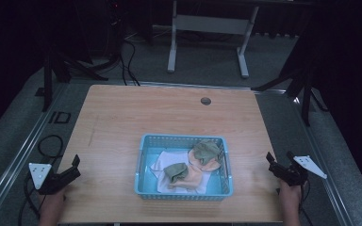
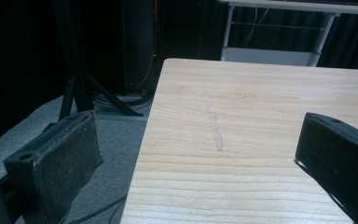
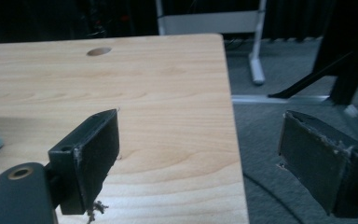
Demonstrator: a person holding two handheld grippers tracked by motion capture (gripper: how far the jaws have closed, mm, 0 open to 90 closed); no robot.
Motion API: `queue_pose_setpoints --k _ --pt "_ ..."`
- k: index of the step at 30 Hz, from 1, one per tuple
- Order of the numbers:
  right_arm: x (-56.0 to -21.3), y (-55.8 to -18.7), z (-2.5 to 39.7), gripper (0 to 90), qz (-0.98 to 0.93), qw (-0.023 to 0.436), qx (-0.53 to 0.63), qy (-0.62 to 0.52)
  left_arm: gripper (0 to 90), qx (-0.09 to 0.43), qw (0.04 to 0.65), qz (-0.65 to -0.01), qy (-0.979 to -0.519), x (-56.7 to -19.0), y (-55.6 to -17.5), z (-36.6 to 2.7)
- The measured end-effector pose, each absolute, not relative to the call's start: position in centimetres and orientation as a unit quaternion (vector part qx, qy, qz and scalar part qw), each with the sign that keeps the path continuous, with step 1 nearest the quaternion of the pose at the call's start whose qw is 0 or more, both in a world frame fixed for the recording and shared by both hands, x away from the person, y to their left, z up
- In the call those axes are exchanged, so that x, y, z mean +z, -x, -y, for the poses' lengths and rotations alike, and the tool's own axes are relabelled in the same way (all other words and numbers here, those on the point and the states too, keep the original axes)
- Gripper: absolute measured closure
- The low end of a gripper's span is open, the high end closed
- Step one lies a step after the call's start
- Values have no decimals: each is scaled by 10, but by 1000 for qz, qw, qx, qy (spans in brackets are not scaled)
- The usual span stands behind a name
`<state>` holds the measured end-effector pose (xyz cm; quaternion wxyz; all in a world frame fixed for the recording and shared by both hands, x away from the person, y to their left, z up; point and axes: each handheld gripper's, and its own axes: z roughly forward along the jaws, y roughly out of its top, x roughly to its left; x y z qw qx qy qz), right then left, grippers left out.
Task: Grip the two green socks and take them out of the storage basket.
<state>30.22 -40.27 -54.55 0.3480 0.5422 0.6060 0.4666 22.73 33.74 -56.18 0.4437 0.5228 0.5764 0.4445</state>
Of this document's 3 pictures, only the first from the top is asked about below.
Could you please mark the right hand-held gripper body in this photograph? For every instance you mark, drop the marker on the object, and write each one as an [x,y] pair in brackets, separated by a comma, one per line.
[293,175]

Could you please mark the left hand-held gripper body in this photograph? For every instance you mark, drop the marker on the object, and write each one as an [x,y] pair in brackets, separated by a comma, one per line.
[40,174]

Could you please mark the person's right hand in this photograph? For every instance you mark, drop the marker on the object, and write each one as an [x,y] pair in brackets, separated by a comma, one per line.
[290,194]

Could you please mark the person's left hand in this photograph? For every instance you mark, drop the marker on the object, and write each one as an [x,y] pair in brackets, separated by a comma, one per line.
[52,201]

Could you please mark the peach cloth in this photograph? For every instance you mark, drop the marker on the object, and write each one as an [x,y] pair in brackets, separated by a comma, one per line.
[191,180]
[212,165]

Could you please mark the black metal stand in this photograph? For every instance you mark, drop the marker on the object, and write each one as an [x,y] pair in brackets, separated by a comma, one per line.
[47,81]
[306,94]

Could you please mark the green cloth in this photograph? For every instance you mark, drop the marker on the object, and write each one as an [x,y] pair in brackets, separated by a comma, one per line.
[205,150]
[176,172]

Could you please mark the light blue plastic basket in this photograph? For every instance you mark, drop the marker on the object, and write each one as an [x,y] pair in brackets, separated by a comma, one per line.
[146,185]

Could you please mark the white cloth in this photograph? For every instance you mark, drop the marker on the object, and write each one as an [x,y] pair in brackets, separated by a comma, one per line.
[169,160]

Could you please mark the dark equipment tower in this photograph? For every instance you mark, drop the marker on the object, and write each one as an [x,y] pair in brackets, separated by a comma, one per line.
[114,28]

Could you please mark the metal floor rail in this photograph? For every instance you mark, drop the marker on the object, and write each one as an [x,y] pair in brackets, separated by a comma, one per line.
[15,163]
[323,175]

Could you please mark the white desk frame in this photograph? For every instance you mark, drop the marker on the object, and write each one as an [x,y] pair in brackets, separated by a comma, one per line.
[212,24]

